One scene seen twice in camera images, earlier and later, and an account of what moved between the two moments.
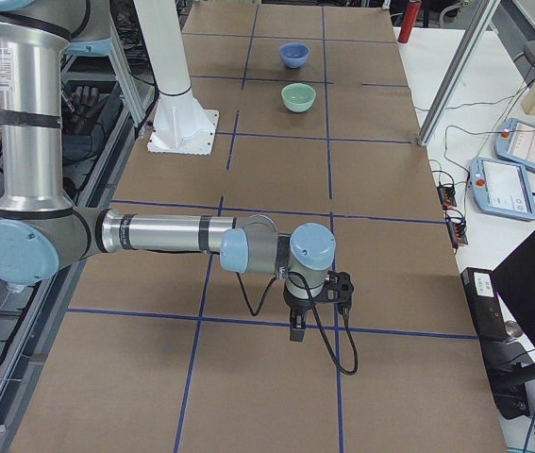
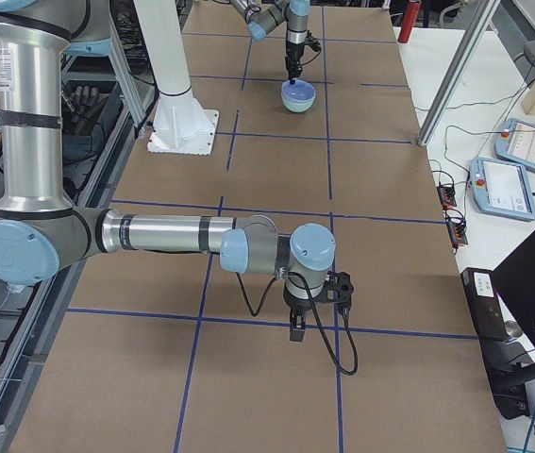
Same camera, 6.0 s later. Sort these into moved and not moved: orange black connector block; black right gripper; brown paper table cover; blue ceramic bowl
Moved: blue ceramic bowl
Not moved: orange black connector block; brown paper table cover; black right gripper
